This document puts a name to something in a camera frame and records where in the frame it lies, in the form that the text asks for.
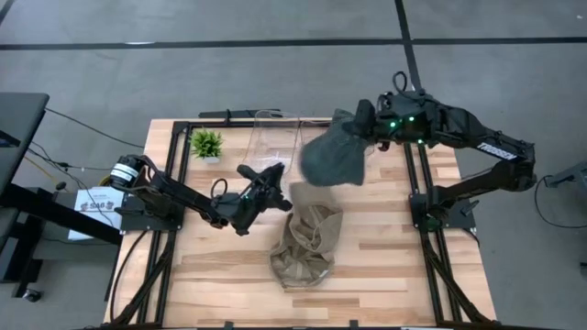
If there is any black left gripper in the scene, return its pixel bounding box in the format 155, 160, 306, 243
236, 162, 294, 217

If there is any dark green baseball cap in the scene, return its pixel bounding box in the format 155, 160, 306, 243
299, 107, 376, 188

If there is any clear plastic container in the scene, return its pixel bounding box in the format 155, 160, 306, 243
241, 109, 305, 174

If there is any small green potted plant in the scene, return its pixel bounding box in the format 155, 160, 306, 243
188, 127, 226, 165

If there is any white printed paper sheet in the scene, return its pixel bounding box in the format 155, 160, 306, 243
67, 185, 126, 243

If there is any grey equipment base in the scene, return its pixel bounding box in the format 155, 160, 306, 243
544, 159, 587, 190

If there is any black desk stand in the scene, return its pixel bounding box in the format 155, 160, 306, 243
0, 181, 124, 300

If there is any black desk top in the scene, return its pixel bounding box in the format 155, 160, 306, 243
0, 92, 51, 199

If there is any black mount bar with clamp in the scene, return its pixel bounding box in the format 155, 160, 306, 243
197, 107, 282, 126

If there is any black aluminium table frame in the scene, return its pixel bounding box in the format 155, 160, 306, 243
104, 117, 497, 330

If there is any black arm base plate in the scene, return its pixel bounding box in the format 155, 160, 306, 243
118, 193, 185, 233
409, 191, 479, 231

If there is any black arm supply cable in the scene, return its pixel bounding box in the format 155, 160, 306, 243
108, 228, 149, 324

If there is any black looped floor cable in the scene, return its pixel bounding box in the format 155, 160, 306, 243
533, 173, 587, 230

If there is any yellow cable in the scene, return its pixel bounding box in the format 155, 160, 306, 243
22, 154, 57, 183

